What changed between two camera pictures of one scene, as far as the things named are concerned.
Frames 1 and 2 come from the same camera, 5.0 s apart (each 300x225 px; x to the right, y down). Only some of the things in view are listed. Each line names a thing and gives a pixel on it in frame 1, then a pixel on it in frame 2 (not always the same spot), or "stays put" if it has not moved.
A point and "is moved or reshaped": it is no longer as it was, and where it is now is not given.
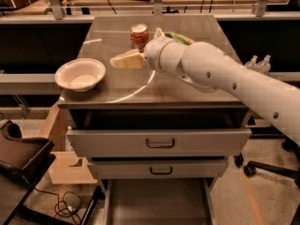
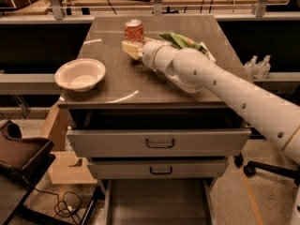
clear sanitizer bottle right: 264,66 stays put
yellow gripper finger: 158,33 -> 148,39
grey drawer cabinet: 156,142 stays put
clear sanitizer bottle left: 252,64 stays put
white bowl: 80,74 stays put
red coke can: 139,37 is moved or reshaped
